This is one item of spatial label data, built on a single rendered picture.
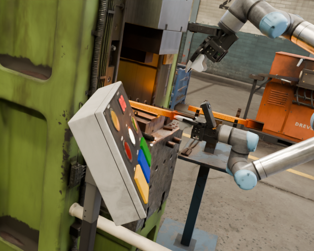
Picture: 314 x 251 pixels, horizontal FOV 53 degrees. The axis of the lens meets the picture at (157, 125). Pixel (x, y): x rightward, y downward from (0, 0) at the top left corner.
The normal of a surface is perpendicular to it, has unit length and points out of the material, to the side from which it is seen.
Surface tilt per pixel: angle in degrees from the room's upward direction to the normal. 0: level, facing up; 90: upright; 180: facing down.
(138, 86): 90
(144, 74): 90
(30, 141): 90
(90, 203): 90
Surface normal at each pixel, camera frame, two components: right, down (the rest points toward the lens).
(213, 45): -0.43, 0.22
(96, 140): -0.01, 0.33
